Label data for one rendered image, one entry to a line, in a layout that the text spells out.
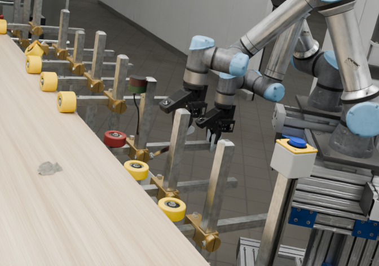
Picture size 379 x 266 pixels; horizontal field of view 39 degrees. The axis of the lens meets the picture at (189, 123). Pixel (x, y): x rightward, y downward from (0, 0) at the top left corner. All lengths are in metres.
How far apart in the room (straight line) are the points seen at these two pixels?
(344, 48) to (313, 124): 0.73
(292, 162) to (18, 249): 0.65
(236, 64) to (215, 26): 4.97
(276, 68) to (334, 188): 0.49
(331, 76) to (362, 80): 0.62
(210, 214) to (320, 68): 0.99
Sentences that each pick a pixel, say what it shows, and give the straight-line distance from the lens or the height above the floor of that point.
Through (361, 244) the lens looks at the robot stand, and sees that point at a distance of 2.24.
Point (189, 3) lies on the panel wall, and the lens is 7.32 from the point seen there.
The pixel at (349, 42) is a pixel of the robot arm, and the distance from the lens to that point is 1.64.
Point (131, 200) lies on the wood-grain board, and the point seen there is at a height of 0.90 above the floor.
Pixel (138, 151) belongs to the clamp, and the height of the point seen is 0.86.
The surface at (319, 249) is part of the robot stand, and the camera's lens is 2.29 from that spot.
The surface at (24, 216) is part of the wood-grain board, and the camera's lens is 1.41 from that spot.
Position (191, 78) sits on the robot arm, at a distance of 1.72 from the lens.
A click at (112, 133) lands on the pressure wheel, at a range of 1.95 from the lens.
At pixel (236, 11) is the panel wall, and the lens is 6.28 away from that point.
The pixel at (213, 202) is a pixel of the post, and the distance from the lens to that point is 1.52.
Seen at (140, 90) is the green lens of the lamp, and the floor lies 1.10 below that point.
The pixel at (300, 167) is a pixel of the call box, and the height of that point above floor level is 1.18.
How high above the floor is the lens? 1.63
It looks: 20 degrees down
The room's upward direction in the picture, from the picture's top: 11 degrees clockwise
